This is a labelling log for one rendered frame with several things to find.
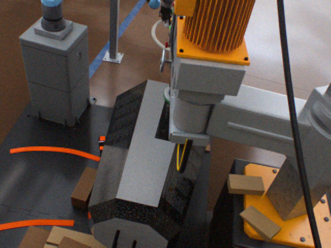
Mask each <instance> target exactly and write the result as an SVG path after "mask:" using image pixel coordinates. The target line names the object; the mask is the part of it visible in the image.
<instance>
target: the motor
mask: <svg viewBox="0 0 331 248"><path fill-rule="evenodd" d="M255 1H256V0H174V14H175V15H177V16H180V17H177V36H176V56H177V57H180V58H189V59H197V60H205V61H214V62H219V63H227V64H236V65H244V66H249V65H250V59H249V55H248V50H247V46H246V42H245V37H244V35H245V32H246V29H247V26H248V23H249V20H250V17H251V14H252V11H253V8H254V5H255ZM181 16H185V18H184V17H181Z"/></svg>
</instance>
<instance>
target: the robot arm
mask: <svg viewBox="0 0 331 248"><path fill-rule="evenodd" d="M63 1H64V0H41V6H42V15H43V17H42V20H41V27H42V28H43V29H44V30H46V31H48V32H60V31H62V30H64V29H65V28H66V21H65V19H64V17H63ZM147 2H148V3H149V7H150V8H151V9H158V8H159V7H160V4H161V1H160V0H147ZM172 6H173V0H162V6H161V10H160V12H159V17H161V19H162V21H165V22H163V23H164V27H167V29H168V28H169V27H170V25H171V22H170V19H171V12H172V10H173V9H172ZM160 13H161V15H160Z"/></svg>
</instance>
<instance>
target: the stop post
mask: <svg viewBox="0 0 331 248"><path fill-rule="evenodd" d="M118 23H119V0H110V50H109V51H107V52H106V55H105V57H104V59H103V61H107V62H111V63H116V64H120V63H121V60H122V58H123V53H119V52H118Z"/></svg>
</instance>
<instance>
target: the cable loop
mask: <svg viewBox="0 0 331 248"><path fill-rule="evenodd" d="M192 144H193V139H186V143H185V145H184V144H178V148H177V171H178V172H179V173H180V174H182V173H184V171H185V169H186V166H187V162H188V159H189V155H190V151H191V147H192Z"/></svg>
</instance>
